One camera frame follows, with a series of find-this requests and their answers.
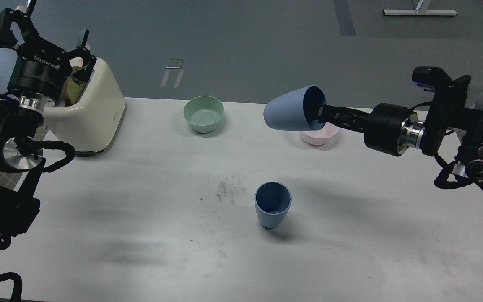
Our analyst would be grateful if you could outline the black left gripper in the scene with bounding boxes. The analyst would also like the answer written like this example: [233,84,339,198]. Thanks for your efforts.
[0,0,97,106]

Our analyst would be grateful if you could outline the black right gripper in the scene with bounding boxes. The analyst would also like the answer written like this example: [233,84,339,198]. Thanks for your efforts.
[315,103,410,156]

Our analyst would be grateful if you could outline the blue cup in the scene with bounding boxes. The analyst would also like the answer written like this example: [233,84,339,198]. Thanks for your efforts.
[263,86,327,131]
[254,182,293,229]

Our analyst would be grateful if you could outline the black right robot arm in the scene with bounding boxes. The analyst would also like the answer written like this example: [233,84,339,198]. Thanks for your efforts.
[308,66,483,191]

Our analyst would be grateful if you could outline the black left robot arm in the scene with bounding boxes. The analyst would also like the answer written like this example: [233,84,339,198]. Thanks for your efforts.
[0,0,96,302]

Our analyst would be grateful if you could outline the pink bowl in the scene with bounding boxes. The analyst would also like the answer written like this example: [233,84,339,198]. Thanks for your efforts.
[299,126,340,146]

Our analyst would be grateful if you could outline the right toast slice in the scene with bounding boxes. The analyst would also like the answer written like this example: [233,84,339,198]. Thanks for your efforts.
[62,57,86,107]

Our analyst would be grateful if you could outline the cream white toaster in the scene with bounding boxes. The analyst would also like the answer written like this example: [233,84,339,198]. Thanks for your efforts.
[43,58,126,157]

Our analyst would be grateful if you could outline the white stand base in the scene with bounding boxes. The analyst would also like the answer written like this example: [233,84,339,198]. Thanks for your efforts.
[382,0,457,17]

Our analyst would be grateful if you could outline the mint green bowl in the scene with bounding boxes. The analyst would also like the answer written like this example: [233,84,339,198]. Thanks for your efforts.
[183,96,224,133]

